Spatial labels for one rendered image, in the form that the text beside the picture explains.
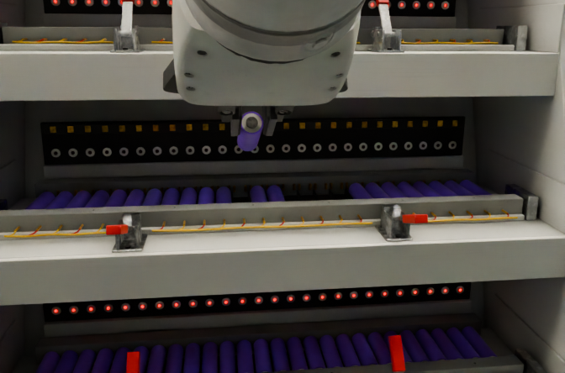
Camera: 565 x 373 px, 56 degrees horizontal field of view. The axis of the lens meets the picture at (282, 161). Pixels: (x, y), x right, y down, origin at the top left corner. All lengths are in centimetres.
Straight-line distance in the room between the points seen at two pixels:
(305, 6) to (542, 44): 49
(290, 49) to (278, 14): 3
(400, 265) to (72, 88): 36
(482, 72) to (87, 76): 40
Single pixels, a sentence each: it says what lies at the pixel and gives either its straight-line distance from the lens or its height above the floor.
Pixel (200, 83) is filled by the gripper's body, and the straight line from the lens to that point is 30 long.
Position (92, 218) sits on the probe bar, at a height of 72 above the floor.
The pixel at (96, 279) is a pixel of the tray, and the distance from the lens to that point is 54.
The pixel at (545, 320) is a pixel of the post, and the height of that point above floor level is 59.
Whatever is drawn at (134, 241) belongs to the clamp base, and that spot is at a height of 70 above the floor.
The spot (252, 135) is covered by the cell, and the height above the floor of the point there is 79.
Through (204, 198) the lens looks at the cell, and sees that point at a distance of 61.
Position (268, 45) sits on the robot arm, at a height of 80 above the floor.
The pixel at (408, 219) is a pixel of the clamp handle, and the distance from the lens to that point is 51.
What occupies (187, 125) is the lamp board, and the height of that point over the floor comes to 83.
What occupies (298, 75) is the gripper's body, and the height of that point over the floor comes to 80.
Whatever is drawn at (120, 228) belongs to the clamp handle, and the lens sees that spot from 47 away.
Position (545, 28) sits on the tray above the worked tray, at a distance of 66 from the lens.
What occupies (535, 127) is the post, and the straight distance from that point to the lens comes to 67.
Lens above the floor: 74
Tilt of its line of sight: 4 degrees up
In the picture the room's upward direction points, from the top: 2 degrees counter-clockwise
